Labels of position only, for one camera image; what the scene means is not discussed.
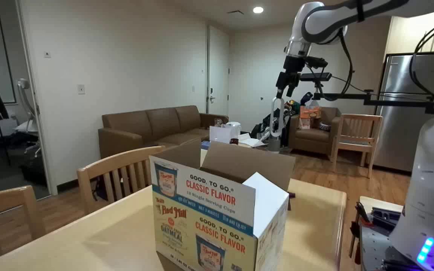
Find white printed cardboard box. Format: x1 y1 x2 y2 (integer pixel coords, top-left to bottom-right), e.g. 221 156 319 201
147 140 296 271

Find black equipment pile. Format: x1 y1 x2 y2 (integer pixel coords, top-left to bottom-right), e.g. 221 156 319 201
349 194 403 265

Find white papers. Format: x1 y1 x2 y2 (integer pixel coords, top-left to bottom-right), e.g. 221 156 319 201
238 132 268 149

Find wooden armchair with cushion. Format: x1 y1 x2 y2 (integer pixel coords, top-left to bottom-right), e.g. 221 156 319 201
328 111 384 177

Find brown leather sofa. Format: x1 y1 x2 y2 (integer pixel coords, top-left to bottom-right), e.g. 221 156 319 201
96 103 230 159

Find white wall-mounted device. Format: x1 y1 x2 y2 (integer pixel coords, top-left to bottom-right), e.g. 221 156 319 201
15 76 33 93

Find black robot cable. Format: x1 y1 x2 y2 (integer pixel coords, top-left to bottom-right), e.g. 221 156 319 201
336 28 358 97

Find black camera boom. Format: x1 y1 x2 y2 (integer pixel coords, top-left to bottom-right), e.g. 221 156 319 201
312 79 434 115

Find brown upholstered armchair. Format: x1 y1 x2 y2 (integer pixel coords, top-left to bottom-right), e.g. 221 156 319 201
287 105 343 156

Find white bladeless fan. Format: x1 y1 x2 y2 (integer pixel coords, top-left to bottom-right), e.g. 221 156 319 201
269 96 286 141

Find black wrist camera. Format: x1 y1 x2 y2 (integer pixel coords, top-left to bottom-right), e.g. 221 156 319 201
304 55 328 69

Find stainless steel refrigerator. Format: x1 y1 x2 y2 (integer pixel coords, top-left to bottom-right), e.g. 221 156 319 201
372 51 434 174

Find black camera on stand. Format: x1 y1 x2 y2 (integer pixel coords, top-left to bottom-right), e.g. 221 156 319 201
298 70 334 82

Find wooden slat-back chair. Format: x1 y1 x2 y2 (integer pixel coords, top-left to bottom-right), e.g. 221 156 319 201
75 144 167 215
0 183 48 265

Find white tissue box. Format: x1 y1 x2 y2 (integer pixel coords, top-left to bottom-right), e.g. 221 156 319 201
208 120 242 146

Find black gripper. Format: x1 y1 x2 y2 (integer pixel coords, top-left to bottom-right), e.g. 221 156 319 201
274 54 310 99

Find orange snack box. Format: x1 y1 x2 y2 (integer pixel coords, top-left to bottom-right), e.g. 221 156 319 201
298 105 322 131

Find white door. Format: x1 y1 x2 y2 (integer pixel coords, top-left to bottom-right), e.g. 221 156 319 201
206 24 230 117

